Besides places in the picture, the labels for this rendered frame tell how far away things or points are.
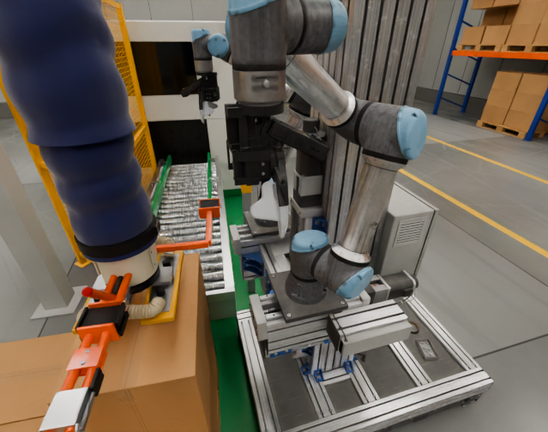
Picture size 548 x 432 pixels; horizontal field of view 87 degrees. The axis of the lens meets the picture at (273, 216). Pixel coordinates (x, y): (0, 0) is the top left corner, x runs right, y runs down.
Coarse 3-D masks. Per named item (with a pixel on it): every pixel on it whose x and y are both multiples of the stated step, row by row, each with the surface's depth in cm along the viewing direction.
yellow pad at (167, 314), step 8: (160, 256) 113; (176, 256) 113; (160, 264) 109; (168, 264) 107; (176, 264) 109; (176, 272) 106; (176, 280) 102; (152, 288) 99; (160, 288) 95; (168, 288) 99; (176, 288) 99; (152, 296) 96; (160, 296) 95; (168, 296) 96; (176, 296) 96; (144, 304) 93; (168, 304) 92; (176, 304) 94; (160, 312) 90; (168, 312) 90; (144, 320) 88; (152, 320) 88; (160, 320) 89; (168, 320) 89
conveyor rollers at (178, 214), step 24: (192, 168) 336; (168, 192) 280; (192, 192) 284; (216, 192) 280; (168, 216) 243; (192, 216) 247; (192, 240) 217; (216, 240) 212; (216, 264) 189; (216, 288) 174
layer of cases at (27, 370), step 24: (48, 336) 144; (72, 336) 144; (0, 360) 133; (24, 360) 133; (48, 360) 133; (0, 384) 124; (24, 384) 124; (48, 384) 124; (216, 384) 161; (0, 408) 115; (24, 408) 115; (48, 408) 115; (216, 408) 147
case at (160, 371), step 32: (192, 256) 134; (192, 288) 117; (128, 320) 103; (192, 320) 103; (128, 352) 93; (160, 352) 93; (192, 352) 93; (128, 384) 84; (160, 384) 85; (192, 384) 88; (96, 416) 87; (128, 416) 90; (160, 416) 93; (192, 416) 97
